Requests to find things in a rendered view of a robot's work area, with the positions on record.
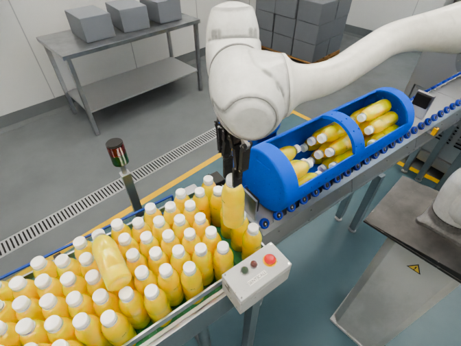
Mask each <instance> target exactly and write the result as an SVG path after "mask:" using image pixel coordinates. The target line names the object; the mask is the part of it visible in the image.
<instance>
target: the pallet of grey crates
mask: <svg viewBox="0 0 461 346"><path fill-rule="evenodd" d="M351 3H352V0H256V9H255V14H256V17H257V22H258V26H259V40H260V41H261V50H264V49H269V50H271V51H274V52H278V53H285V54H286V55H287V56H288V57H289V58H293V59H296V60H299V61H301V62H304V63H306V64H313V63H317V62H323V61H326V60H328V59H330V58H332V57H334V56H337V55H338V54H339V52H340V45H341V42H342V37H343V34H344V33H343V32H344V28H345V25H346V20H347V17H348V13H349V10H350V7H351Z"/></svg>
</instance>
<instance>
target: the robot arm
mask: <svg viewBox="0 0 461 346"><path fill-rule="evenodd" d="M410 51H423V52H436V53H443V54H461V1H459V2H456V3H452V4H450V5H447V6H445V7H442V8H438V9H435V10H431V11H429V12H424V13H421V14H417V15H414V16H409V17H407V18H404V19H400V20H397V21H394V22H391V23H389V24H386V25H384V26H382V27H380V28H378V29H376V30H375V31H373V32H371V33H370V34H368V35H367V36H365V37H363V38H362V39H361V40H359V41H357V42H356V43H355V44H353V45H351V46H350V47H348V48H347V49H345V50H344V51H342V52H341V53H339V54H338V55H337V56H334V57H332V58H330V59H328V60H326V61H323V62H317V63H313V64H300V63H297V62H294V61H292V60H291V59H290V58H289V57H288V56H287V55H286V54H285V53H278V52H273V51H264V50H261V41H260V40H259V26H258V22H257V17H256V14H255V11H254V8H253V7H252V6H251V5H248V4H245V3H242V2H238V1H227V2H223V3H220V4H218V5H216V6H214V7H213V8H212V9H211V12H210V15H209V19H208V23H207V28H206V67H207V72H208V75H209V94H210V98H211V103H212V106H213V110H214V111H215V114H216V116H217V120H216V121H214V124H215V129H216V137H217V151H218V152H219V153H221V154H222V158H223V177H224V178H226V176H227V175H228V174H230V173H232V184H233V187H237V186H238V185H241V184H242V177H243V172H244V171H246V170H248V168H249V161H250V149H251V147H252V145H253V143H252V142H251V141H256V140H260V139H263V138H265V137H267V136H268V135H270V134H271V133H272V132H273V131H274V130H275V129H276V128H277V127H278V125H279V124H280V123H281V121H282V119H283V118H285V117H289V116H290V114H291V112H292V111H293V110H294V109H295V108H296V107H297V106H298V105H299V104H302V103H304V102H308V101H311V100H315V99H318V98H320V97H324V96H327V95H330V94H332V93H335V92H336V91H339V90H340V89H343V88H344V87H346V86H348V85H349V84H351V83H352V82H354V81H356V80H357V79H358V78H360V77H362V76H363V75H364V74H366V73H368V72H369V71H370V70H372V69H374V68H375V67H376V66H378V65H379V64H381V63H382V62H383V61H385V60H387V59H388V58H390V57H392V56H394V55H396V54H400V53H403V52H410ZM221 147H222V148H221ZM231 150H232V151H233V153H232V152H231ZM230 155H231V156H230ZM232 155H233V156H232ZM233 162H234V167H233ZM415 221H416V223H417V224H419V225H422V226H424V227H427V228H428V229H430V230H432V231H434V232H435V233H437V234H439V235H441V236H442V237H444V238H446V239H448V240H450V241H451V242H453V243H454V244H456V245H457V246H459V247H460V248H461V168H459V169H458V170H456V171H455V172H454V173H453V174H452V175H451V176H450V177H449V178H448V179H447V180H446V181H445V183H444V185H443V186H442V187H441V189H440V191H439V193H438V195H437V197H436V198H435V199H434V200H433V201H432V204H431V205H430V206H429V207H428V209H427V210H426V211H425V212H424V213H423V214H422V215H420V216H418V217H417V218H416V220H415Z"/></svg>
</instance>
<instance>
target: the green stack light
mask: <svg viewBox="0 0 461 346"><path fill-rule="evenodd" d="M109 156H110V155H109ZM110 159H111V161H112V163H113V165H114V166H115V167H123V166H125V165H127V164H128V162H129V158H128V155H127V152H126V153H125V154H124V155H123V156H121V157H111V156H110Z"/></svg>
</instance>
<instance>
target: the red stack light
mask: <svg viewBox="0 0 461 346"><path fill-rule="evenodd" d="M107 151H108V153H109V155H110V156H111V157H121V156H123V155H124V154H125V153H126V148H125V146H124V143H123V144H122V146H120V147H119V148H116V149H109V148H107Z"/></svg>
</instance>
